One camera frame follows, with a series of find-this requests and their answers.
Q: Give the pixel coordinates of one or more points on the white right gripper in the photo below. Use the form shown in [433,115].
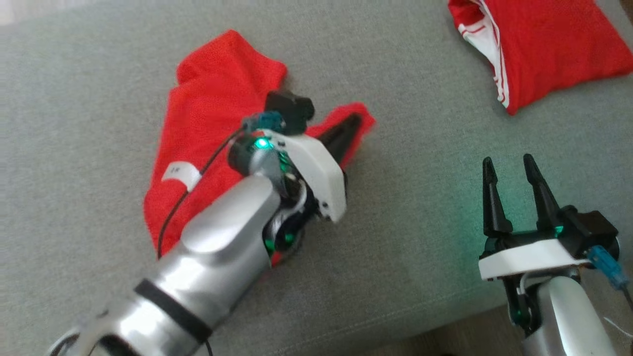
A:
[529,259]

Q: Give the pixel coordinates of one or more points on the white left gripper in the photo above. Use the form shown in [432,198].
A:
[311,168]

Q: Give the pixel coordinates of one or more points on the red shorts with white trim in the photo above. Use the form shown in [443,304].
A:
[212,99]

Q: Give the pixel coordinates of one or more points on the red white basketball jersey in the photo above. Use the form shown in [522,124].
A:
[554,44]

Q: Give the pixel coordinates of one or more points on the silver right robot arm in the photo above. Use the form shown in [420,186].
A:
[568,321]

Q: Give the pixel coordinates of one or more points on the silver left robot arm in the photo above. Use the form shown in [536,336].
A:
[217,247]

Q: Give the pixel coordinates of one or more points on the large grey sofa seat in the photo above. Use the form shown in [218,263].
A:
[99,99]

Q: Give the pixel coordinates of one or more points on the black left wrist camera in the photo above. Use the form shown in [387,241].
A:
[289,111]

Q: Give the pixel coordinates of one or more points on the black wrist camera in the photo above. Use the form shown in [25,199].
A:
[289,111]
[591,230]

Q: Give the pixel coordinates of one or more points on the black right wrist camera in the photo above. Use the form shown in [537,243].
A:
[591,230]

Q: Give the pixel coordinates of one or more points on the blue left camera connector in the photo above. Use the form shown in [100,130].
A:
[264,121]

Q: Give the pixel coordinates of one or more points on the blue camera connector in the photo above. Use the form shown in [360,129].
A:
[608,267]
[264,121]

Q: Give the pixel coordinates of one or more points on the blue right camera connector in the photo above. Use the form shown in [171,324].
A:
[608,267]

